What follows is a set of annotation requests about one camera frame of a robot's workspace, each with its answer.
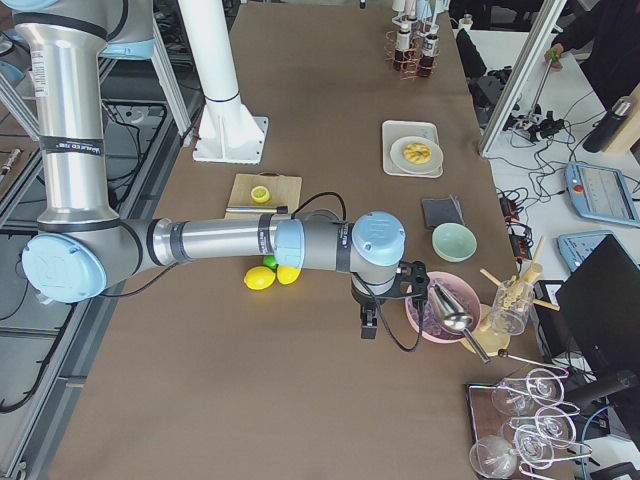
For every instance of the wine glass front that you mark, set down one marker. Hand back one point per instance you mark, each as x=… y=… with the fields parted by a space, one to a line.
x=493 y=457

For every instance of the metal ice scoop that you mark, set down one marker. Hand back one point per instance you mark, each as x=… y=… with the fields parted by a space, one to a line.
x=454 y=317

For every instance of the yellow lemon upper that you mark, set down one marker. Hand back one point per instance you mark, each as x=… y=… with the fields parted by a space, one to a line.
x=287 y=275

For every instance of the wooden cutting board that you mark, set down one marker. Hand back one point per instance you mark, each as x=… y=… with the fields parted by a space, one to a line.
x=285 y=190

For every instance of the half lemon slice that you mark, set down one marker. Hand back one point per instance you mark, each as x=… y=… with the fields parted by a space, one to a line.
x=260 y=195

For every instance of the green lime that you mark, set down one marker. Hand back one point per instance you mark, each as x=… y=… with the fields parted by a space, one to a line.
x=270 y=262

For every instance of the black monitor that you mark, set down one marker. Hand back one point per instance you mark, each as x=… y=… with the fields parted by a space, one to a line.
x=600 y=305

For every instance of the copper wire bottle rack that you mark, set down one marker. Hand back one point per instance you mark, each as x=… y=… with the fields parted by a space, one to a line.
x=412 y=55

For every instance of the black tray with glasses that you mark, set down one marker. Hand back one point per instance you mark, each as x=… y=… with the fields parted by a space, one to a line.
x=484 y=417

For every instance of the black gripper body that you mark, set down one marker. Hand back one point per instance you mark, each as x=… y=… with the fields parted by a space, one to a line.
x=362 y=299

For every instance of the yellow lemon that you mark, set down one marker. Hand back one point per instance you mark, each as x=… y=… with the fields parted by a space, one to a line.
x=287 y=275
x=259 y=278

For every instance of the cream serving tray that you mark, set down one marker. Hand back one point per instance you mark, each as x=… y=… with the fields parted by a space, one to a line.
x=396 y=135

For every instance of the tea bottle lower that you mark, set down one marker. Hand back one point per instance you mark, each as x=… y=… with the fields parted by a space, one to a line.
x=429 y=51

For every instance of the glass jar with sticks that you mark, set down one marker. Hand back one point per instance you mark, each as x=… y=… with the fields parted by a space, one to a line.
x=514 y=298

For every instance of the steel muddler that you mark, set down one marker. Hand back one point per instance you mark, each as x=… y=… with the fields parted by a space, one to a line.
x=257 y=209

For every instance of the yellow lemon lower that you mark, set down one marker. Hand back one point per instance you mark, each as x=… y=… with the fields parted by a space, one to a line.
x=259 y=278

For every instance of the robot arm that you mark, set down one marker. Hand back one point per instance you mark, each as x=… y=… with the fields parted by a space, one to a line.
x=83 y=246

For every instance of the mint green bowl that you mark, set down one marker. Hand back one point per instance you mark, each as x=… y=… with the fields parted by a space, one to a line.
x=454 y=242

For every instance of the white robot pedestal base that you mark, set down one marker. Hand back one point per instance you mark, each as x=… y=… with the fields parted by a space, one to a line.
x=228 y=132

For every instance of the black water bottle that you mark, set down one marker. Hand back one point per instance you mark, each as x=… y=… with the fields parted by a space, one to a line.
x=604 y=131

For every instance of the white plate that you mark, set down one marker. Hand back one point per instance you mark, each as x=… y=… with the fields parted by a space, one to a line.
x=396 y=155

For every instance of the glazed twisted donut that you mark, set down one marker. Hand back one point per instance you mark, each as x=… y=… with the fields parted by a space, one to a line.
x=417 y=153

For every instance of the grey folded cloth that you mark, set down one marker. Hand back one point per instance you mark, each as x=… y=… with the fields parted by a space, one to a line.
x=438 y=211

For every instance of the tea bottle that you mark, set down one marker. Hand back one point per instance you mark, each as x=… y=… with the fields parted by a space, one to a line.
x=429 y=51
x=402 y=46

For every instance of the wine glass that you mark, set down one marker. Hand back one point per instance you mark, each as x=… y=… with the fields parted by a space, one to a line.
x=493 y=457
x=523 y=396

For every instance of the tea bottle right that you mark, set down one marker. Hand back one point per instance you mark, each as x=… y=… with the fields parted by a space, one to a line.
x=402 y=46

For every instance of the teach pendant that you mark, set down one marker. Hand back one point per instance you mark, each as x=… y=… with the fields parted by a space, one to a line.
x=600 y=193

